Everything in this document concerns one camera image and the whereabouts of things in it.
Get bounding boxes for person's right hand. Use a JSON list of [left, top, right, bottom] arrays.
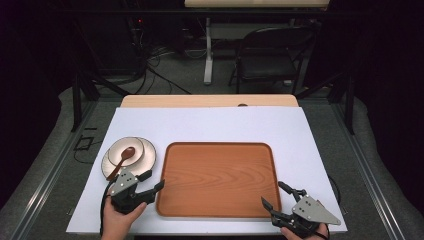
[[281, 223, 330, 240]]

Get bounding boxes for light wooden table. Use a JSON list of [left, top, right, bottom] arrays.
[[119, 94, 300, 109]]

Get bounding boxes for large beige ceramic plate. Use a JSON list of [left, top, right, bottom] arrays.
[[100, 136, 157, 180]]

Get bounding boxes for black folding chair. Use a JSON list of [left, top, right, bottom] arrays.
[[227, 25, 318, 95]]

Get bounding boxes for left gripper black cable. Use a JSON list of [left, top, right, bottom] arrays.
[[99, 181, 117, 236]]

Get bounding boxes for black rectangular floor frame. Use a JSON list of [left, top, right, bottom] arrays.
[[73, 134, 95, 152]]

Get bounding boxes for bundle of floor cables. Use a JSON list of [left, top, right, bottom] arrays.
[[128, 16, 193, 96]]

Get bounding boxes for small beige ceramic plate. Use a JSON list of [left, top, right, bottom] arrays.
[[107, 137, 146, 168]]

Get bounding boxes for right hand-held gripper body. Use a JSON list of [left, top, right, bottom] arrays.
[[271, 194, 342, 239]]

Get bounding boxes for brown wooden spoon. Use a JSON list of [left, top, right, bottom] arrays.
[[106, 146, 137, 182]]

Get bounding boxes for black metal stand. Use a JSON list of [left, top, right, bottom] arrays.
[[296, 70, 356, 136], [70, 69, 131, 133]]

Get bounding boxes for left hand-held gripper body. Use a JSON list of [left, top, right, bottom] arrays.
[[109, 168, 156, 215]]

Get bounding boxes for white board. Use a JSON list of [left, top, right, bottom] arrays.
[[65, 106, 348, 236]]

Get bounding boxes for person's left hand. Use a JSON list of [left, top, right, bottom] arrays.
[[100, 199, 148, 240]]

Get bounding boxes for white desk leg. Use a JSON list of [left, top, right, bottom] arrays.
[[203, 17, 215, 85]]

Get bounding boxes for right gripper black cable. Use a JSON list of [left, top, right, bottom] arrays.
[[326, 174, 342, 205]]

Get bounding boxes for aluminium floor rail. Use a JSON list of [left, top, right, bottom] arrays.
[[332, 103, 407, 240], [9, 99, 98, 240]]

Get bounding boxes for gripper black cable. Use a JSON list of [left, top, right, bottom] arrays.
[[99, 181, 117, 236], [326, 174, 342, 205]]

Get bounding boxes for brown wooden tray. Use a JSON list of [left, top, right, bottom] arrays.
[[155, 141, 282, 220]]

